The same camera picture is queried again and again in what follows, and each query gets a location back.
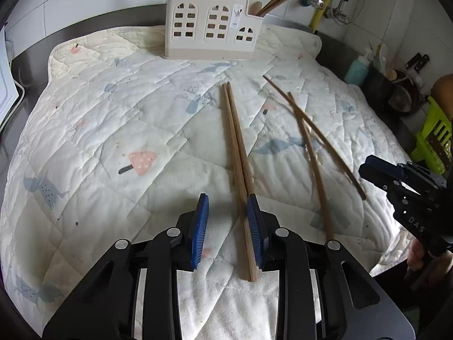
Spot white appliance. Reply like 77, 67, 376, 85
0, 28, 20, 125

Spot green plastic basket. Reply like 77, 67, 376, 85
410, 95, 453, 175

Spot brown wooden board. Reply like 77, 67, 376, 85
433, 74, 453, 122

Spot cream printed quilt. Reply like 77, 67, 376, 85
0, 23, 422, 340

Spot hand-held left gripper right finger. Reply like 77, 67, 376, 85
246, 194, 415, 340

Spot grey metal pipe fitting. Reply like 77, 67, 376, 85
326, 5, 352, 25

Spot teal bottle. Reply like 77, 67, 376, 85
344, 51, 371, 86

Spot black pot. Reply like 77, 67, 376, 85
361, 67, 396, 112

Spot cream utensil holder with windows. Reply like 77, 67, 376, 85
164, 0, 264, 60

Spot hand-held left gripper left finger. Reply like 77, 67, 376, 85
42, 193, 210, 340

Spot black knife handles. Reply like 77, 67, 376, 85
405, 53, 431, 70

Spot person's right hand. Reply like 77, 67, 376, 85
406, 241, 430, 273

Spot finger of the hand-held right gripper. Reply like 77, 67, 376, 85
358, 162, 398, 192
366, 154, 403, 178

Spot white plastic scoop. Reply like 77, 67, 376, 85
374, 42, 390, 72

